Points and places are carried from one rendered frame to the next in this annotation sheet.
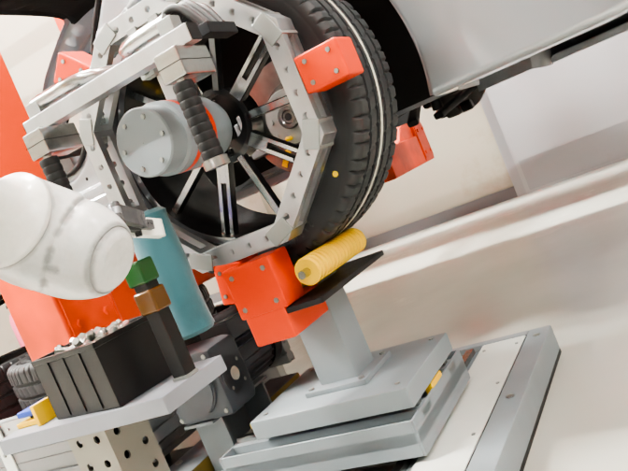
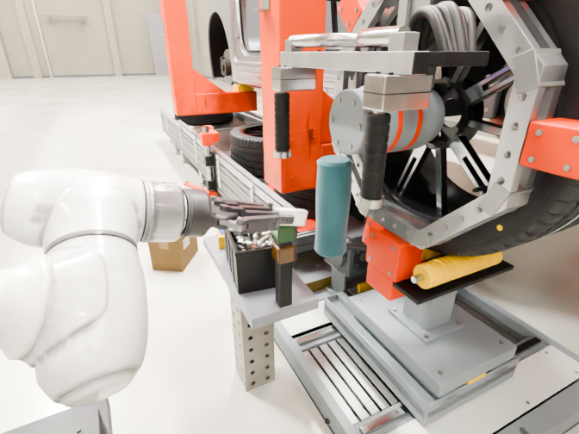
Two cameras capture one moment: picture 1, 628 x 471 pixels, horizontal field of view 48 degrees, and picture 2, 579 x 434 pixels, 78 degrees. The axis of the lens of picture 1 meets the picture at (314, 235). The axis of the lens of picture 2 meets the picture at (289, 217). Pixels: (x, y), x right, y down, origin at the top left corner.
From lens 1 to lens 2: 70 cm
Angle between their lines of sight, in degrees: 39
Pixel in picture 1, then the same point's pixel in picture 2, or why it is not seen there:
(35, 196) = (24, 323)
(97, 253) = (63, 400)
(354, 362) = (430, 322)
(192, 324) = (326, 251)
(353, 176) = (514, 241)
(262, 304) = (381, 265)
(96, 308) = (307, 172)
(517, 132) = not seen: outside the picture
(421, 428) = (433, 411)
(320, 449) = (370, 351)
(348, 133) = (538, 208)
